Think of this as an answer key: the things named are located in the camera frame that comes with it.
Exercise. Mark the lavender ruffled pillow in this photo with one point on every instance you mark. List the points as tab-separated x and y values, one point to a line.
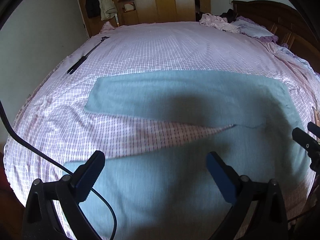
252	29

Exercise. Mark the pink checked bed sheet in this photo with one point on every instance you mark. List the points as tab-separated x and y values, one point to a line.
53	118

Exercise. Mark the dark hanging garment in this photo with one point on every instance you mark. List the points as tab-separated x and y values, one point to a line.
92	8

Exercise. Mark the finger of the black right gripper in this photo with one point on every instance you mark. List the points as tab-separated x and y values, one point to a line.
314	129
306	141

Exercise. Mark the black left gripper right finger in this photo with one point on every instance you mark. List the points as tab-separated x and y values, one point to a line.
269	219

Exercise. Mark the light teal pants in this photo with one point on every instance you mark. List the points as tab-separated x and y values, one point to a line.
160	187

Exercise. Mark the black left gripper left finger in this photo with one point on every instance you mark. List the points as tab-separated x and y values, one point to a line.
40	220

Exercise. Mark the beige hanging jacket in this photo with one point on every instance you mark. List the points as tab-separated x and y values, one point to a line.
107	9

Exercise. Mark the dark wooden headboard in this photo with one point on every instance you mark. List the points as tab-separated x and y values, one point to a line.
284	22

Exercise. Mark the black telescopic stick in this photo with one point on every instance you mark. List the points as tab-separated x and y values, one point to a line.
82	59

